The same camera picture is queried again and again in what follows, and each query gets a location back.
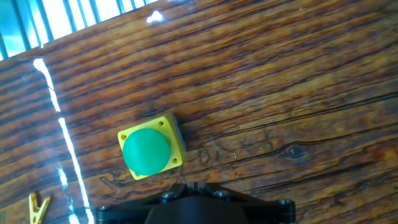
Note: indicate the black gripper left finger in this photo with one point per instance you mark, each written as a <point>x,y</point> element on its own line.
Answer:
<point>124,211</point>

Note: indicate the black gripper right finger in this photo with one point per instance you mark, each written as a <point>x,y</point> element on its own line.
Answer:
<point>267,210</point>

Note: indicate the green push button yellow box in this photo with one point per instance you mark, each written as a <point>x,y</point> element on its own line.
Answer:
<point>146,151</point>

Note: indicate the yellow clothespin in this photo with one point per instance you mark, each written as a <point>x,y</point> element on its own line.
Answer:
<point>36,211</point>

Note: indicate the brown wood-grain board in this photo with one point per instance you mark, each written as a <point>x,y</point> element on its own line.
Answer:
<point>248,87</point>

